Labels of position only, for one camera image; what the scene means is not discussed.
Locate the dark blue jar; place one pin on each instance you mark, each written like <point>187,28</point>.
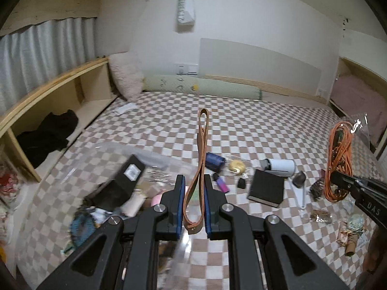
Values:
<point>214,160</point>

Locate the green bolster pillow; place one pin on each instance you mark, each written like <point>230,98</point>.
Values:
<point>205,87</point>

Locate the white plastic tool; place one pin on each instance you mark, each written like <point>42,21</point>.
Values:
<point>300,198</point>

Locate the patterned cloth pile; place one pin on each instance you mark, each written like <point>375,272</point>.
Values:
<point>7,187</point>

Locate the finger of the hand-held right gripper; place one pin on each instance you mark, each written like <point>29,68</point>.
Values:
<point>344,181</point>

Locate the checkered bedsheet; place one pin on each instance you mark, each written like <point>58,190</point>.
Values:
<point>257,127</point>

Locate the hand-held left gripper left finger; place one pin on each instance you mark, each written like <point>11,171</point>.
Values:
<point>182,205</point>

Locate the brown paper tube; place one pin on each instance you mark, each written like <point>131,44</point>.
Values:
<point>351,244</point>

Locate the white notebook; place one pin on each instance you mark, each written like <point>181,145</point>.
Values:
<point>133,205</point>

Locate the small white wall socket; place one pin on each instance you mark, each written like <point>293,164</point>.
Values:
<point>319,92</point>

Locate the beige curtain valance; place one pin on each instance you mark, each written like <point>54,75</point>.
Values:
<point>51,6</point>

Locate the white cylinder speaker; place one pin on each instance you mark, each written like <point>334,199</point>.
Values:
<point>282,166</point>

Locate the yellow sponge in clear bag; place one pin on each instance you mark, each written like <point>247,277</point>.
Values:
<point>236,166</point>

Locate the small black block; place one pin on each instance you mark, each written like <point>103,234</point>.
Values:
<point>242,183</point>

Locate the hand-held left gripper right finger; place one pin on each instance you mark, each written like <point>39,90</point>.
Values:
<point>206,208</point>

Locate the wooden shelf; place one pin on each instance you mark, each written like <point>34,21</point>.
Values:
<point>90,87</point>

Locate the white paper slip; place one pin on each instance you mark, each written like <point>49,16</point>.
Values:
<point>126,108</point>

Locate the grey dome cap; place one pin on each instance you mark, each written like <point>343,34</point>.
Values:
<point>298,178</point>

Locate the clear plastic storage box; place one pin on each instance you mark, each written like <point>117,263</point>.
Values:
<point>142,157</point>

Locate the black clothing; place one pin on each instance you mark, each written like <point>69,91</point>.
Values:
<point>45,139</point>

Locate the black flat box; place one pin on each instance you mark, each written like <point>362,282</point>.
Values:
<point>267,187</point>

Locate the black box with barcode label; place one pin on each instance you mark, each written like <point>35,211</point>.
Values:
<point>127,175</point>

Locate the hanging white bag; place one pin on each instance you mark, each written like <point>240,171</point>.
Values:
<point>186,9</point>

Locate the purple pink lighter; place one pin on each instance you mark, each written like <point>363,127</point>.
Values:
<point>221,184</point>

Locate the pink plastic toy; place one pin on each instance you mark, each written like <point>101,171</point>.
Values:
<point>156,201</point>

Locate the white curtain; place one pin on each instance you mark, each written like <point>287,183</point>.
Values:
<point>39,54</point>

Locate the fluffy white pillow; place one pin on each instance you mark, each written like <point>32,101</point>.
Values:
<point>127,77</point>

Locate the white headboard panel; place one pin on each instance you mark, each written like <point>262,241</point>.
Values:
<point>257,60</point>

